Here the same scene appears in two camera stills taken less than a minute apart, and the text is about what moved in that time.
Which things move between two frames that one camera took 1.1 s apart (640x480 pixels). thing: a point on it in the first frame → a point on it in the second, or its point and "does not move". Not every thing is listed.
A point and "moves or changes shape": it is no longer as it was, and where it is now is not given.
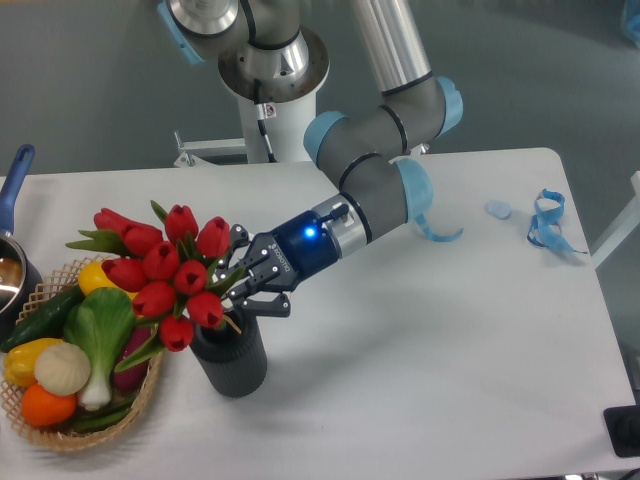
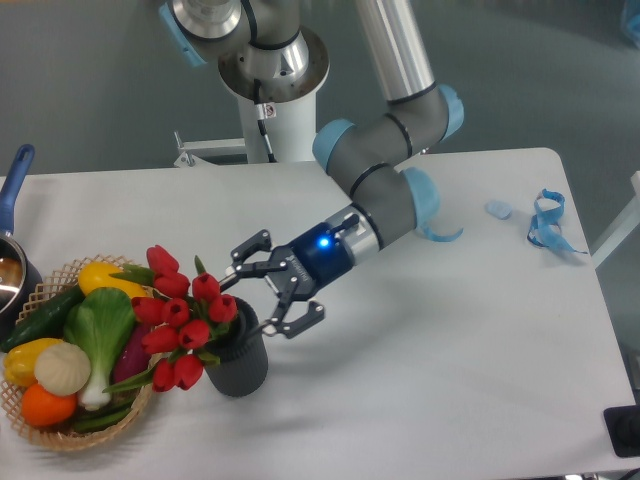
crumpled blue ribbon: (545, 230) does not move
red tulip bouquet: (175, 278) moves or changes shape
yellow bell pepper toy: (19, 361) does not move
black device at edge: (623, 425) does not move
